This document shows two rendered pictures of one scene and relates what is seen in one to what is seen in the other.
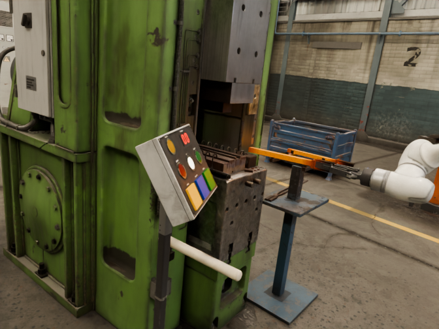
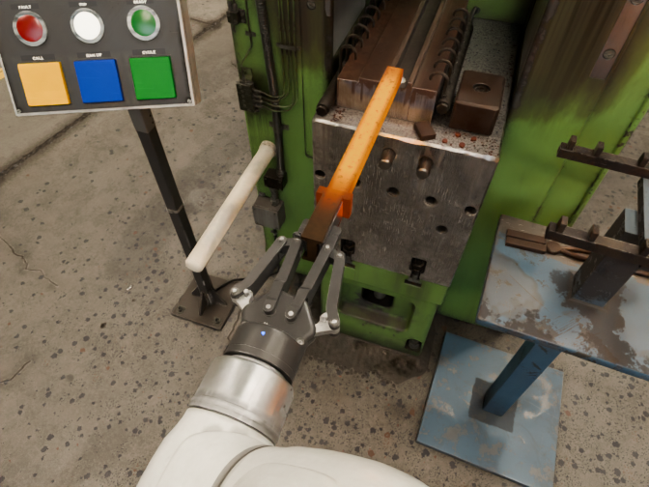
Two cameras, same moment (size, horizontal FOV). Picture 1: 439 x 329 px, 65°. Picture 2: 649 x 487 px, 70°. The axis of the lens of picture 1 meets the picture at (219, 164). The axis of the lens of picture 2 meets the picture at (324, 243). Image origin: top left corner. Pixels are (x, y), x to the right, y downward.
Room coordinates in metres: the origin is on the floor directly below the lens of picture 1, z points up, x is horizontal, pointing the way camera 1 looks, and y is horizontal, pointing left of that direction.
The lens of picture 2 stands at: (1.35, -0.81, 1.51)
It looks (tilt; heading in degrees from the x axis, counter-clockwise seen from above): 52 degrees down; 74
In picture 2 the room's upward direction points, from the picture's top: straight up
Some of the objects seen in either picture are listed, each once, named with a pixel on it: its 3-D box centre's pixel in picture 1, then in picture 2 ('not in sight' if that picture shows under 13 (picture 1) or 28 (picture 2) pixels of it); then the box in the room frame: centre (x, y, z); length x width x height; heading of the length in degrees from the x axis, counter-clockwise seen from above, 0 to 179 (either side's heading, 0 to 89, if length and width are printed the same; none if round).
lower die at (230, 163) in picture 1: (202, 156); (408, 45); (1.81, 0.09, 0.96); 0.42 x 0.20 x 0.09; 54
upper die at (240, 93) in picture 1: (209, 88); not in sight; (1.81, 0.09, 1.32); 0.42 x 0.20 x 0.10; 54
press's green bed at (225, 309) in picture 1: (197, 268); (394, 244); (1.86, 0.07, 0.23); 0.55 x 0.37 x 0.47; 54
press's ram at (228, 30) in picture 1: (218, 38); not in sight; (1.84, 0.07, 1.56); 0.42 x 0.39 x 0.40; 54
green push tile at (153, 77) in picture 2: (208, 179); (154, 78); (1.26, 0.04, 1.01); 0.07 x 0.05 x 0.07; 169
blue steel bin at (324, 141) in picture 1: (309, 145); not in sight; (5.58, -1.44, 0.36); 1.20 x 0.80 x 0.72; 50
